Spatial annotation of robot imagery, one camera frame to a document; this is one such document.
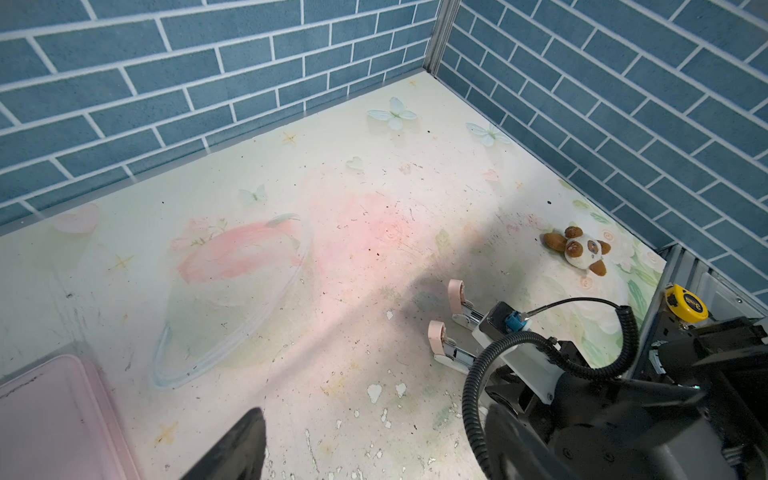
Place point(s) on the yellow tape measure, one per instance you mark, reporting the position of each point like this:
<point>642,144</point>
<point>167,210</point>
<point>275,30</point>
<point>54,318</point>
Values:
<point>685,305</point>

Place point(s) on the aluminium front rail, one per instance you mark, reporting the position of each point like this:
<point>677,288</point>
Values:
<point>724,299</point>

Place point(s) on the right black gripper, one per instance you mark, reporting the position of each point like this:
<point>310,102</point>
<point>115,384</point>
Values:
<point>617,429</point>

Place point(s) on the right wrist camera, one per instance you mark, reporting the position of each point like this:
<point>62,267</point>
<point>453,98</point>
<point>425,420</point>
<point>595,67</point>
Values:
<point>530,364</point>

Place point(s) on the brown panda plush toy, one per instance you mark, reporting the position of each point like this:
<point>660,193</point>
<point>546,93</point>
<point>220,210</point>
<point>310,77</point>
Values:
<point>580,250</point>

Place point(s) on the clear plastic lid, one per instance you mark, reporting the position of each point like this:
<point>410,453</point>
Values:
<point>225,288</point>

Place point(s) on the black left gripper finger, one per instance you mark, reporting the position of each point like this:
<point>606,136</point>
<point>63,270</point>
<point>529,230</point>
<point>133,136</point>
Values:
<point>239,454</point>

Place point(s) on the aluminium corner post right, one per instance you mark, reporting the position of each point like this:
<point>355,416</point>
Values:
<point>446,15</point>

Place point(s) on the pink flat case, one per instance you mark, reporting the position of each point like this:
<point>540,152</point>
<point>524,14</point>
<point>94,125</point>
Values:
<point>57,422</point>

